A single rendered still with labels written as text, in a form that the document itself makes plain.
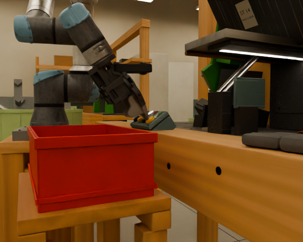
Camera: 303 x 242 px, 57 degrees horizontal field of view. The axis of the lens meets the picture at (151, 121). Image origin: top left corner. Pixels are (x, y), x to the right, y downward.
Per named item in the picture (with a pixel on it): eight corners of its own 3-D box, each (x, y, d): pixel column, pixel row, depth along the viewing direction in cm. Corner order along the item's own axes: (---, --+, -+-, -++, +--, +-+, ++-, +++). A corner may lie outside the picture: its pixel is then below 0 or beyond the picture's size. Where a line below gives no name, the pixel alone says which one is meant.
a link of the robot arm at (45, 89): (35, 103, 118) (35, 71, 118) (69, 103, 122) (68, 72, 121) (31, 103, 107) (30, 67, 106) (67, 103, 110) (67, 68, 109)
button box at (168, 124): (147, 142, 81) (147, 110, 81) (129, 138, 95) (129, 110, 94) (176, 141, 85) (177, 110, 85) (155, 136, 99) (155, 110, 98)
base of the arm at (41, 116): (24, 129, 106) (24, 103, 105) (34, 127, 121) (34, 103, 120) (66, 128, 108) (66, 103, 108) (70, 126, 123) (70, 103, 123)
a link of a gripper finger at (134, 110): (134, 128, 82) (117, 102, 79) (150, 117, 84) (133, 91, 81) (139, 129, 79) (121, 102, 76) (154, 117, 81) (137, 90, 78)
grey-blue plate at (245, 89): (237, 135, 67) (237, 77, 67) (231, 134, 69) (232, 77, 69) (266, 133, 71) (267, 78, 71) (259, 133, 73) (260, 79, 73)
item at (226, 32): (225, 42, 57) (225, 28, 57) (184, 55, 72) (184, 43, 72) (343, 57, 74) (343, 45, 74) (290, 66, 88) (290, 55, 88)
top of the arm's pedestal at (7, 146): (-2, 154, 94) (-2, 142, 94) (12, 143, 125) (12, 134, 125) (94, 149, 105) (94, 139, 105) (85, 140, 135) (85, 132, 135)
